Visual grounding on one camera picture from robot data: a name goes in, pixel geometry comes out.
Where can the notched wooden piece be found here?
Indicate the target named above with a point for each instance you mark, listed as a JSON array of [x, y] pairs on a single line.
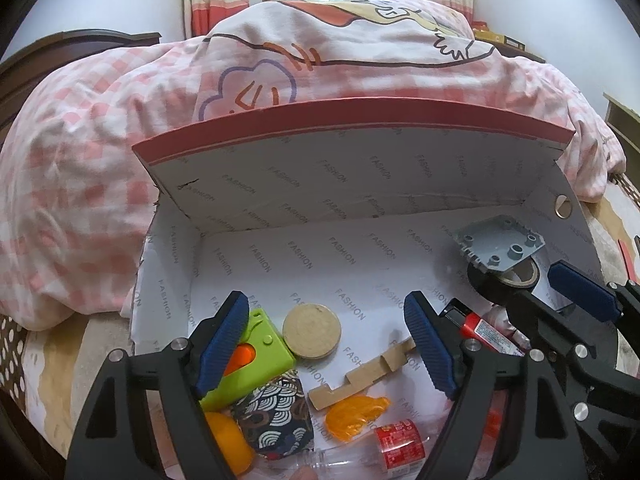
[[364, 376]]

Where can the orange ball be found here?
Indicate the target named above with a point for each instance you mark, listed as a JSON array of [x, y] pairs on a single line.
[[229, 437]]

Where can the orange translucent flame toy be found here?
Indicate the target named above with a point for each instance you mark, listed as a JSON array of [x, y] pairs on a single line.
[[347, 418]]

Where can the wooden side table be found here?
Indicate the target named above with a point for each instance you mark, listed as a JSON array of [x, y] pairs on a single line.
[[507, 46]]

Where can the dark wooden headboard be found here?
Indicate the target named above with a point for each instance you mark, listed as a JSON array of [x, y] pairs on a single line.
[[22, 72]]

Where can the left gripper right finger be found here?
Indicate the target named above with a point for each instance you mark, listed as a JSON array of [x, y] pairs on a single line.
[[538, 438]]

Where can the olive wooden shelf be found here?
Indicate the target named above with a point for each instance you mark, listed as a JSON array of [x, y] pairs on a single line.
[[624, 122]]

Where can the clear plastic bottle red label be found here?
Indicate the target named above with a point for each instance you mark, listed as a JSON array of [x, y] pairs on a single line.
[[394, 451]]

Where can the pink flat strip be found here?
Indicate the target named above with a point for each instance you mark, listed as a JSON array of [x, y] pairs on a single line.
[[628, 260]]

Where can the dark patterned fabric pouch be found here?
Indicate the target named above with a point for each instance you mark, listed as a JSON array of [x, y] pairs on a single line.
[[274, 418]]

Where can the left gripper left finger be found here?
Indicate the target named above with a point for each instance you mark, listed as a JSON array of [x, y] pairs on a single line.
[[114, 438]]

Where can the pink checked duvet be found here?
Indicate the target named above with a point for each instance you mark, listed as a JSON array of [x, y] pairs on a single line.
[[76, 203]]

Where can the beige fluffy blanket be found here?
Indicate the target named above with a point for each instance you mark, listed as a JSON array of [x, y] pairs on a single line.
[[84, 344]]

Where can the grey plastic plate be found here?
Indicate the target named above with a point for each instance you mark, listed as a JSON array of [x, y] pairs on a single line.
[[497, 244]]

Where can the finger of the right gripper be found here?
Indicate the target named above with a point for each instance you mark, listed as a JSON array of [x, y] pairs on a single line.
[[586, 353], [615, 303]]

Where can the red shoe box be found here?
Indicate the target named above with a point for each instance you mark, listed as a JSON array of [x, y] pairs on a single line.
[[349, 203]]

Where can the patterned bed sheet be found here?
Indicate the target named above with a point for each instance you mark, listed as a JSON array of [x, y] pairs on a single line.
[[30, 366]]

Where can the green orange plastic toy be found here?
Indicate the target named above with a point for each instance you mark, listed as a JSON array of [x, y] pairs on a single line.
[[260, 356]]

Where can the black tape roll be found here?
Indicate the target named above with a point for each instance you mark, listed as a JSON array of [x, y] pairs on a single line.
[[498, 288]]

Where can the round wooden disc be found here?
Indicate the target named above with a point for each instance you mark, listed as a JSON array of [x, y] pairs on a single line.
[[311, 331]]

